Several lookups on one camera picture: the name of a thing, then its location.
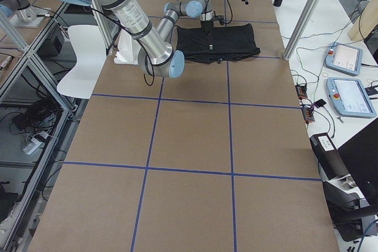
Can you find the black graphic t-shirt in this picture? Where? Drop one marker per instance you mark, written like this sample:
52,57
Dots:
220,44

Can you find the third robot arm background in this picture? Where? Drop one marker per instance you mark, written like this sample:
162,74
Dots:
21,13

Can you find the white plastic chair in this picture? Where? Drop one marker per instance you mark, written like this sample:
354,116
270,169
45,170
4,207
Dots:
90,50

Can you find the upper teach pendant tablet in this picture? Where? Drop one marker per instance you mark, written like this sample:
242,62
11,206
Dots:
344,58

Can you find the teach pendant tablet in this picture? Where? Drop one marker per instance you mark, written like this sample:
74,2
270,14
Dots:
344,58
350,98

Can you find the orange circuit board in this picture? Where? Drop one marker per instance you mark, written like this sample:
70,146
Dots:
307,106

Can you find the lower teach pendant tablet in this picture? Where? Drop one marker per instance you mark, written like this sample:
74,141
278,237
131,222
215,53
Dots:
350,98

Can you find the black box with label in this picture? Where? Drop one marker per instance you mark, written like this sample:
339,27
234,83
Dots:
328,156

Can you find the white power strip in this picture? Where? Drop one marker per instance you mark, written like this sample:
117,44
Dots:
36,141

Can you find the black monitor stand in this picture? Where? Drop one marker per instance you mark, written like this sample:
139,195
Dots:
350,213

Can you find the aluminium frame post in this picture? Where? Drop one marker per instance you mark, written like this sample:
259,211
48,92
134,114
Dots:
299,28

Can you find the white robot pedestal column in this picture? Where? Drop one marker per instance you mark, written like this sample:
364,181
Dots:
128,50

